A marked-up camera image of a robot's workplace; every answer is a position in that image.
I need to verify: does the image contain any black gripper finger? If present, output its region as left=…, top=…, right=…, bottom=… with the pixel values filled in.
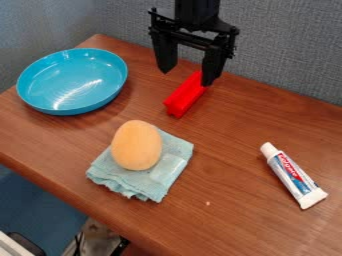
left=151, top=31, right=178, bottom=73
left=202, top=47, right=226, bottom=87

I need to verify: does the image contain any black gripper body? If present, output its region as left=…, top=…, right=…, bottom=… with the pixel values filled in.
left=148, top=0, right=239, bottom=58

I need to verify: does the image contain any red rectangular block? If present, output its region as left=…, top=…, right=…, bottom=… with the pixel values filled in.
left=163, top=71, right=207, bottom=118

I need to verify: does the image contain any blue plate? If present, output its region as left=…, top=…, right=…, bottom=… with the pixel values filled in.
left=16, top=48, right=128, bottom=116

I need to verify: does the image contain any orange egg-shaped sponge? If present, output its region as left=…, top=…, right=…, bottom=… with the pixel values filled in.
left=111, top=120, right=163, bottom=171

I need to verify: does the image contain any light blue folded cloth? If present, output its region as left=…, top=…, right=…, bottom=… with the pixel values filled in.
left=85, top=130, right=194, bottom=203

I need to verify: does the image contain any white toothpaste tube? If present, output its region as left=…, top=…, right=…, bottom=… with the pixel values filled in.
left=260, top=142, right=329, bottom=210

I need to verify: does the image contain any grey table leg base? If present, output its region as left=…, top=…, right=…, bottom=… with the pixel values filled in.
left=61, top=218, right=129, bottom=256

